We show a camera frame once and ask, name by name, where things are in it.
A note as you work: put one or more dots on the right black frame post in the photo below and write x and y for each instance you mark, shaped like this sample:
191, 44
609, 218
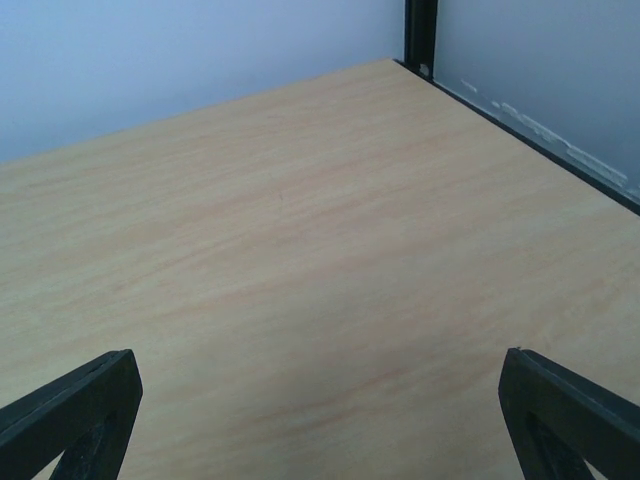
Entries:
420, 36

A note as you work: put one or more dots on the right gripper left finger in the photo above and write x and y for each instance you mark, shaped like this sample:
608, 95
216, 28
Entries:
83, 419

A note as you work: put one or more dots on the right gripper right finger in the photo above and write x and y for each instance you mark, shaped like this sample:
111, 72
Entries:
563, 425

